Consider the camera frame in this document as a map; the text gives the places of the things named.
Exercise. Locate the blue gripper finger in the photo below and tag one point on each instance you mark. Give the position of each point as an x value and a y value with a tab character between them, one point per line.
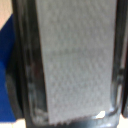
6	70

